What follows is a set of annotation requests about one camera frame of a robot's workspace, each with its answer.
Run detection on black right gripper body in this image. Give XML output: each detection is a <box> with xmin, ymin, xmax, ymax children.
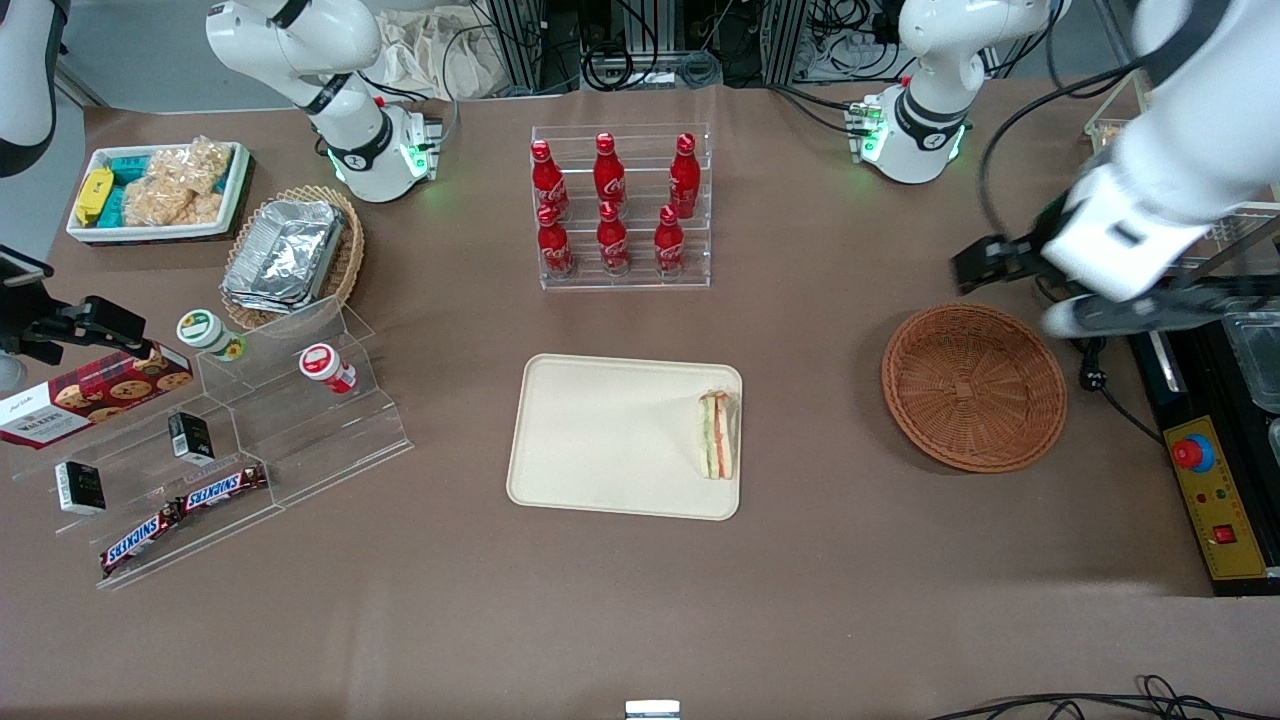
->
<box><xmin>0</xmin><ymin>288</ymin><xmax>73</xmax><ymax>367</ymax></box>

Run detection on red lid yogurt cup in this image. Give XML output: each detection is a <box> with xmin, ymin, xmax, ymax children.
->
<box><xmin>299</xmin><ymin>343</ymin><xmax>358</xmax><ymax>394</ymax></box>

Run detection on white plastic snack bin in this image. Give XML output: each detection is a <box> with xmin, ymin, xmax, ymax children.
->
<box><xmin>67</xmin><ymin>142</ymin><xmax>253</xmax><ymax>244</ymax></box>

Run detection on red cola bottle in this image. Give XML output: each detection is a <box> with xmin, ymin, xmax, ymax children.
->
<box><xmin>669</xmin><ymin>132</ymin><xmax>701</xmax><ymax>216</ymax></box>
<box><xmin>593</xmin><ymin>132</ymin><xmax>627</xmax><ymax>209</ymax></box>
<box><xmin>530</xmin><ymin>138</ymin><xmax>569</xmax><ymax>213</ymax></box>
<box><xmin>537</xmin><ymin>204</ymin><xmax>575</xmax><ymax>278</ymax></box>
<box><xmin>654</xmin><ymin>204</ymin><xmax>687</xmax><ymax>276</ymax></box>
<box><xmin>597</xmin><ymin>201</ymin><xmax>631</xmax><ymax>276</ymax></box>

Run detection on black sealing machine yellow panel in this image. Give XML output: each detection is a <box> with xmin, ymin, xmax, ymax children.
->
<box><xmin>1130</xmin><ymin>290</ymin><xmax>1280</xmax><ymax>598</ymax></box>

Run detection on round brown wicker basket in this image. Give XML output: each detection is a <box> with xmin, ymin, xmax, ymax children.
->
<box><xmin>881</xmin><ymin>303</ymin><xmax>1068</xmax><ymax>473</ymax></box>

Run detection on black floor cables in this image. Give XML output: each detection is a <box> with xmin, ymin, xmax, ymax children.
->
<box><xmin>928</xmin><ymin>674</ymin><xmax>1280</xmax><ymax>720</ymax></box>

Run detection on coiled black cables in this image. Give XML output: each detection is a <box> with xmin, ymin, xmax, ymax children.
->
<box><xmin>580</xmin><ymin>40</ymin><xmax>723</xmax><ymax>93</ymax></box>

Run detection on cream rectangular tray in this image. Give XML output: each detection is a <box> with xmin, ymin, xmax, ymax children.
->
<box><xmin>506</xmin><ymin>353</ymin><xmax>744</xmax><ymax>521</ymax></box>

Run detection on yellow snack packet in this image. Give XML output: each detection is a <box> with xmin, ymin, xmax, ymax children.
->
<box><xmin>75</xmin><ymin>167</ymin><xmax>114</xmax><ymax>227</ymax></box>

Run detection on stacked foil containers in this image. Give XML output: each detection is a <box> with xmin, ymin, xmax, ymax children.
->
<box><xmin>222</xmin><ymin>200</ymin><xmax>347</xmax><ymax>314</ymax></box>

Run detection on white cloth bag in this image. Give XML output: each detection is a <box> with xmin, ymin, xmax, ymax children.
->
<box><xmin>375</xmin><ymin>8</ymin><xmax>506</xmax><ymax>101</ymax></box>

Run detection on clear plastic food container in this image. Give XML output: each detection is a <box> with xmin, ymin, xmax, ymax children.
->
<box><xmin>1225</xmin><ymin>310</ymin><xmax>1280</xmax><ymax>413</ymax></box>

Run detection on clear acrylic bottle rack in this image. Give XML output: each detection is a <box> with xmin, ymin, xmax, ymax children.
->
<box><xmin>530</xmin><ymin>123</ymin><xmax>713</xmax><ymax>291</ymax></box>

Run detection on Snickers chocolate bar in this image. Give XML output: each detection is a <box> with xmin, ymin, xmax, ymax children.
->
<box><xmin>180</xmin><ymin>463</ymin><xmax>269</xmax><ymax>513</ymax></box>
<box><xmin>100</xmin><ymin>505</ymin><xmax>183</xmax><ymax>578</ymax></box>

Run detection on small black box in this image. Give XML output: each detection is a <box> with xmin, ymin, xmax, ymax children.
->
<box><xmin>167</xmin><ymin>411</ymin><xmax>215</xmax><ymax>466</ymax></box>
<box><xmin>55</xmin><ymin>460</ymin><xmax>107</xmax><ymax>515</ymax></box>

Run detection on green lid yogurt cup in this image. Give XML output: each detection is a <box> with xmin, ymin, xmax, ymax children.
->
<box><xmin>178</xmin><ymin>308</ymin><xmax>248</xmax><ymax>363</ymax></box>

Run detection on aluminium frame post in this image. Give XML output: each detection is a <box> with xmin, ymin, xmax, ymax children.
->
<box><xmin>763</xmin><ymin>0</ymin><xmax>807</xmax><ymax>87</ymax></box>
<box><xmin>497</xmin><ymin>0</ymin><xmax>548</xmax><ymax>96</ymax></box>

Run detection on oval wicker basket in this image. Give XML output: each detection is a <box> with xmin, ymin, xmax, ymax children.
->
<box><xmin>222</xmin><ymin>185</ymin><xmax>366</xmax><ymax>331</ymax></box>

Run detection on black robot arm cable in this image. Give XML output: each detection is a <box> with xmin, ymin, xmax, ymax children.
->
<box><xmin>978</xmin><ymin>60</ymin><xmax>1151</xmax><ymax>241</ymax></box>

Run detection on black power cable with plug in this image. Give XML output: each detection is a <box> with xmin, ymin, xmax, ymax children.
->
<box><xmin>1076</xmin><ymin>338</ymin><xmax>1166</xmax><ymax>446</ymax></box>

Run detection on clear acrylic step stand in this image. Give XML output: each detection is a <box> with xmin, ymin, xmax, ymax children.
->
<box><xmin>15</xmin><ymin>295</ymin><xmax>414</xmax><ymax>591</ymax></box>

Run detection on triangle sandwich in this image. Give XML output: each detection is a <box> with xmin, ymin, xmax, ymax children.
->
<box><xmin>697</xmin><ymin>390</ymin><xmax>741</xmax><ymax>481</ymax></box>

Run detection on red tartan cookie box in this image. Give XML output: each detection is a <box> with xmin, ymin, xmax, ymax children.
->
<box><xmin>0</xmin><ymin>343</ymin><xmax>194</xmax><ymax>449</ymax></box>

